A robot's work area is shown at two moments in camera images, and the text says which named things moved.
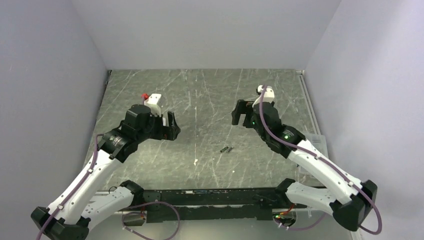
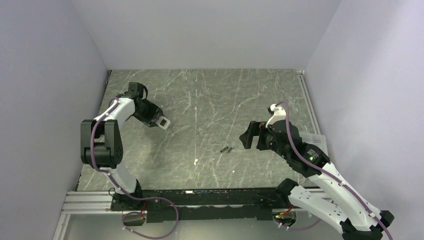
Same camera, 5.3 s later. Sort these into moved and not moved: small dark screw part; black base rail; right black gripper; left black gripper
Moved: left black gripper; right black gripper
Not moved: small dark screw part; black base rail
